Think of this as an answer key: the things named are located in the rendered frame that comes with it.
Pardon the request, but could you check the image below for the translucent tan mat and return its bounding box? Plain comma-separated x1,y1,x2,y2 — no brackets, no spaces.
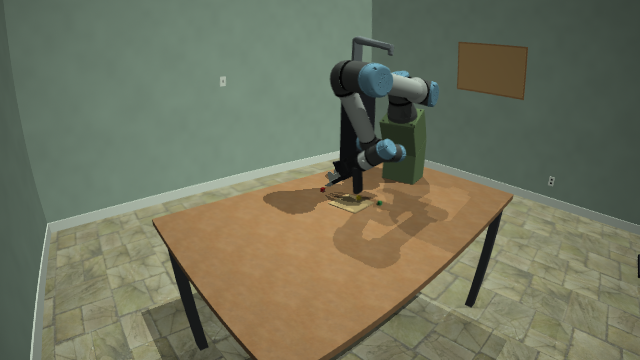
329,194,374,214

